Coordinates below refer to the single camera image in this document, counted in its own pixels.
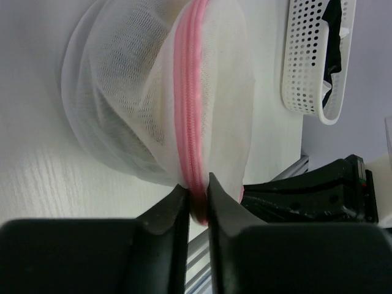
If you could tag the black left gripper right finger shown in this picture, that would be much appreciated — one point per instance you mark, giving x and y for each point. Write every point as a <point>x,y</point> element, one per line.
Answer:
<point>250,256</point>

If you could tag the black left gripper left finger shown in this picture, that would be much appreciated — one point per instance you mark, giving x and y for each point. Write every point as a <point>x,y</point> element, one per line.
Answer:
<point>147,254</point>

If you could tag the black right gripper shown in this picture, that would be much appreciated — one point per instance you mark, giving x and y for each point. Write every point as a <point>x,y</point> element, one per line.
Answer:
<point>342,191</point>

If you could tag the pink-trimmed mesh laundry bag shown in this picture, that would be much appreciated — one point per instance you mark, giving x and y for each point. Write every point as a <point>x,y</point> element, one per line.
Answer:
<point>164,90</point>

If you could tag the white perforated plastic basket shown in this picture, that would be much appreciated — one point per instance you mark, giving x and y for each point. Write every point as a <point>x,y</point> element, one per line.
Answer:
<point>303,88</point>

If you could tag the black garment in basket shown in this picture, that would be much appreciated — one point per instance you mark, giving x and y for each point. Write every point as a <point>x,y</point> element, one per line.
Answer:
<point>332,15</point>

